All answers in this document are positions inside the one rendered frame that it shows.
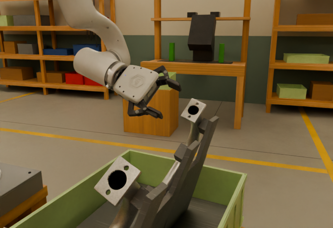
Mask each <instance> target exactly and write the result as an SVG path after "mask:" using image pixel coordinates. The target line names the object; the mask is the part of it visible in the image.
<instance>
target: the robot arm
mask: <svg viewBox="0 0 333 228"><path fill-rule="evenodd" d="M57 1H58V4H59V6H60V9H61V11H62V14H63V16H64V18H65V20H66V22H67V24H68V25H69V26H70V27H71V28H74V29H85V30H90V31H92V32H94V33H96V34H97V35H98V36H99V37H100V38H101V39H102V41H103V42H104V44H105V46H106V48H107V51H106V52H98V51H96V50H93V49H91V48H82V49H81V50H79V51H78V52H77V54H76V55H75V57H74V61H73V66H74V69H75V71H76V72H77V73H79V74H81V75H83V76H85V77H87V78H89V79H91V80H93V81H95V82H97V83H99V84H101V85H103V86H105V87H107V88H108V89H111V90H114V91H115V92H116V93H117V94H118V95H120V96H121V97H122V98H124V99H125V100H127V101H128V102H129V103H128V111H127V114H128V115H129V116H142V115H151V116H152V117H154V118H160V119H163V115H162V113H161V112H160V111H158V110H156V109H154V108H152V107H150V106H149V107H147V104H148V103H149V102H150V100H151V99H152V98H153V96H154V95H155V93H156V92H157V90H158V89H159V87H160V86H162V85H168V86H169V87H170V88H172V89H174V90H177V91H179V92H181V90H182V88H181V85H180V83H179V82H177V81H175V80H172V79H170V78H169V75H168V71H167V70H166V68H165V67H164V66H163V65H162V66H160V67H158V68H156V69H154V70H150V69H147V68H144V67H140V66H136V65H130V63H131V59H130V54H129V50H128V47H127V44H126V42H125V39H124V37H123V34H122V32H121V31H120V29H119V28H118V27H117V26H116V25H115V24H114V23H113V22H112V21H111V20H110V19H108V18H107V17H105V16H104V15H102V14H100V13H99V12H98V11H97V10H96V9H95V7H94V5H93V2H92V0H57ZM160 73H163V74H164V76H159V74H160ZM134 106H136V107H138V108H140V109H138V110H134Z"/></svg>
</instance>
